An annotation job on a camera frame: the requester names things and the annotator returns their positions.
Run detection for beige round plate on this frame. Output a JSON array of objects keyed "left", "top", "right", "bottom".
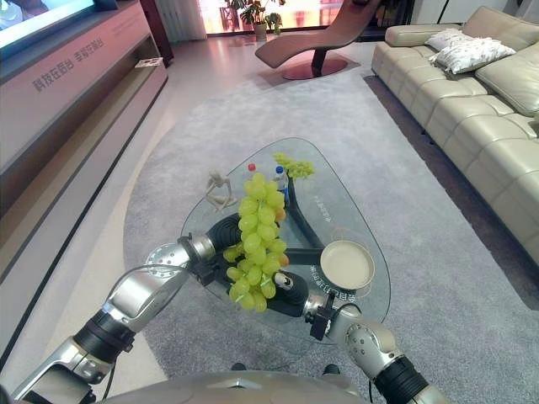
[{"left": 318, "top": 239, "right": 376, "bottom": 291}]

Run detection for large white patterned pillow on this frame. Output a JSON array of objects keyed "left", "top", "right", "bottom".
[{"left": 429, "top": 36, "right": 517, "bottom": 75}]

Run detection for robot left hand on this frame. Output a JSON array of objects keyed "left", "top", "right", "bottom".
[{"left": 208, "top": 212, "right": 245, "bottom": 263}]

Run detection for glass coffee table, black legs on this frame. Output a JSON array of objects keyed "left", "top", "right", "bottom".
[{"left": 179, "top": 136, "right": 392, "bottom": 346}]

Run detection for small white patterned pillow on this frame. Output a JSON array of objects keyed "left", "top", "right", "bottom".
[{"left": 424, "top": 28, "right": 469, "bottom": 51}]

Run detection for grey rug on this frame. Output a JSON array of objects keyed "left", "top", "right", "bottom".
[{"left": 123, "top": 75, "right": 539, "bottom": 404}]

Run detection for beige leather cushion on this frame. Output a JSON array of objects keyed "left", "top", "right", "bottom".
[{"left": 474, "top": 41, "right": 539, "bottom": 119}]

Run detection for wooden mannequin figure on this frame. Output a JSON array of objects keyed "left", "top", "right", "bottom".
[{"left": 205, "top": 169, "right": 238, "bottom": 212}]

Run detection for beige leather sofa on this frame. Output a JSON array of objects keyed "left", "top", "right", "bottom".
[{"left": 371, "top": 6, "right": 539, "bottom": 274}]

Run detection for large green grape bunch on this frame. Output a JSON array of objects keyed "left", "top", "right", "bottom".
[{"left": 222, "top": 172, "right": 291, "bottom": 315}]

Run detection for small green grape bunch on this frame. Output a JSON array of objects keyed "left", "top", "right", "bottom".
[{"left": 272, "top": 151, "right": 316, "bottom": 183}]

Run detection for dark wooden column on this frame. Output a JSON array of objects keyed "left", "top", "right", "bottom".
[{"left": 140, "top": 0, "right": 175, "bottom": 68}]

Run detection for silver robot torso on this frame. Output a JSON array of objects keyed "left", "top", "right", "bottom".
[{"left": 95, "top": 369, "right": 368, "bottom": 404}]

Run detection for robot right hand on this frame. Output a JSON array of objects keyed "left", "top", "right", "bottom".
[{"left": 263, "top": 271, "right": 312, "bottom": 320}]

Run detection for brown lounge chair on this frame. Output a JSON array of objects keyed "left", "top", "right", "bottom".
[{"left": 254, "top": 0, "right": 382, "bottom": 81}]

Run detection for clear bottle with blue cap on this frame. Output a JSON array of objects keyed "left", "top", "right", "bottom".
[{"left": 273, "top": 165, "right": 292, "bottom": 207}]

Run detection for television screen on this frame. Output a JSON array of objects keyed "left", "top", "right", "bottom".
[{"left": 0, "top": 0, "right": 120, "bottom": 51}]

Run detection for long TV cabinet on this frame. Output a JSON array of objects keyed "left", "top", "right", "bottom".
[{"left": 0, "top": 0, "right": 169, "bottom": 287}]

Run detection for potted green plant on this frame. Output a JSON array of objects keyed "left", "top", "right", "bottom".
[{"left": 230, "top": 0, "right": 287, "bottom": 42}]

